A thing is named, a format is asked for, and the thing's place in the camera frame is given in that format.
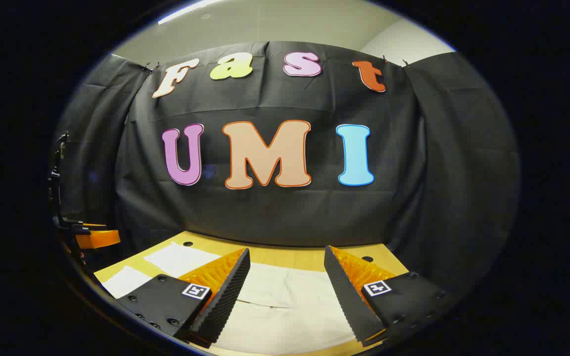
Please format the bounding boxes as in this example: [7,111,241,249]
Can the white jeans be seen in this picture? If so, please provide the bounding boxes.
[101,242,365,355]

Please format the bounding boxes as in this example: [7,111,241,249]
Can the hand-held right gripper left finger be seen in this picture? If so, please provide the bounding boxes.
[117,247,251,346]

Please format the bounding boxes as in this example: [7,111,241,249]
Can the black backdrop cloth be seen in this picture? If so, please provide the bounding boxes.
[52,41,521,297]

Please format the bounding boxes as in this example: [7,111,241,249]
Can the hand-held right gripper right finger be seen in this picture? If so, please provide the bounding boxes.
[324,245,457,346]

